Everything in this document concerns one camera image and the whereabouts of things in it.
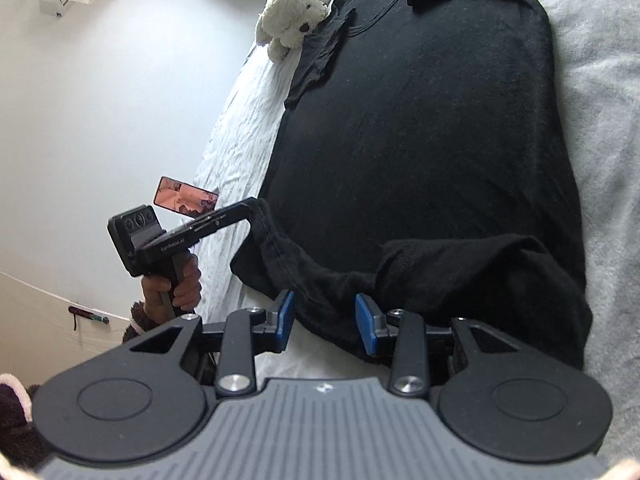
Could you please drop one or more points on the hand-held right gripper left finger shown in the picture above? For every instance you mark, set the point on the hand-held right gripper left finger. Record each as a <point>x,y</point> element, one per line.
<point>286,320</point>

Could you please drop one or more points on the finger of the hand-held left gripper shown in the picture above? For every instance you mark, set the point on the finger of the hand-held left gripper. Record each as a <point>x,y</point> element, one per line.
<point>225,212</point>

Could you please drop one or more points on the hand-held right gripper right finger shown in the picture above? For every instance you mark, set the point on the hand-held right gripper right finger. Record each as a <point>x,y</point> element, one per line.
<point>365,325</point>

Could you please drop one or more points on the black T-shirt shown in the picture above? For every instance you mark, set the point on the black T-shirt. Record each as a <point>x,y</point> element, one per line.
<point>425,135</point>

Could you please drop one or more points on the person's left hand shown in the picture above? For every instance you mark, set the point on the person's left hand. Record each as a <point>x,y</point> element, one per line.
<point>187,285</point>

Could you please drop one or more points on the phone with lit screen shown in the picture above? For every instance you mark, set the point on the phone with lit screen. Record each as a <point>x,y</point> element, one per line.
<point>182,195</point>

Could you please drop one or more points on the red and green pen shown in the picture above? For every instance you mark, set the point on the red and green pen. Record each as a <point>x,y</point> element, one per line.
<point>87,314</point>

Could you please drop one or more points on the white plush dog toy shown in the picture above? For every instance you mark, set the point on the white plush dog toy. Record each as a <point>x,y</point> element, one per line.
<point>292,15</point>

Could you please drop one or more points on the brown fuzzy garment pink trim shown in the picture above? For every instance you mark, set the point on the brown fuzzy garment pink trim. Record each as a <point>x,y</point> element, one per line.
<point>12,410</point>

